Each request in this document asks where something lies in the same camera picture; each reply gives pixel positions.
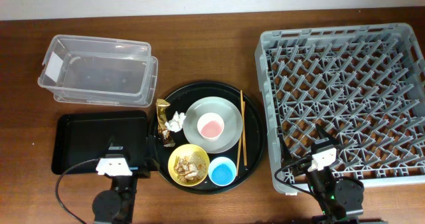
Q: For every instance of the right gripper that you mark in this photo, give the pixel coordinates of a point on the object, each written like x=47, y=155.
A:
x=321, y=143

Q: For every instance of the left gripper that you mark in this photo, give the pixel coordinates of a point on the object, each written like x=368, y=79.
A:
x=143, y=172

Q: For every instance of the white tissue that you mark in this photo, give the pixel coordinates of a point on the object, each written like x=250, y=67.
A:
x=176, y=123

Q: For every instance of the gold foil wrapper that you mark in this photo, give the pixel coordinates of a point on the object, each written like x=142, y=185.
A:
x=161, y=106

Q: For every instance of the yellow bowl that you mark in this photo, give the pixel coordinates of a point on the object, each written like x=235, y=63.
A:
x=186, y=150

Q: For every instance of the food scraps with rice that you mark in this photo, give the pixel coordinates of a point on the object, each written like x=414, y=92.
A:
x=190, y=169

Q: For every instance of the grey plate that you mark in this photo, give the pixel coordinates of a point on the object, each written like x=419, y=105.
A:
x=232, y=124

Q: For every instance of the blue cup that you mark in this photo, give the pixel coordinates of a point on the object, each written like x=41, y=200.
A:
x=222, y=171

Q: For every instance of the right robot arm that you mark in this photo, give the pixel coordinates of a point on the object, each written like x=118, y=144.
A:
x=340, y=198

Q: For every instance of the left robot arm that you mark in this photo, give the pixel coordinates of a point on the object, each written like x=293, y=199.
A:
x=116, y=204

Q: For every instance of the grey dishwasher rack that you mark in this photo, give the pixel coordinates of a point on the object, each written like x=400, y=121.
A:
x=363, y=84

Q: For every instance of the black rectangular tray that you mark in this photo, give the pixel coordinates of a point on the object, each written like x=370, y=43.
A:
x=82, y=137

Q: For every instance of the round black tray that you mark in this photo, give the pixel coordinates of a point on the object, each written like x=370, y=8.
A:
x=256, y=139

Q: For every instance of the clear plastic bin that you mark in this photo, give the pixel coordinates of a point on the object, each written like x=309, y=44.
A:
x=103, y=71

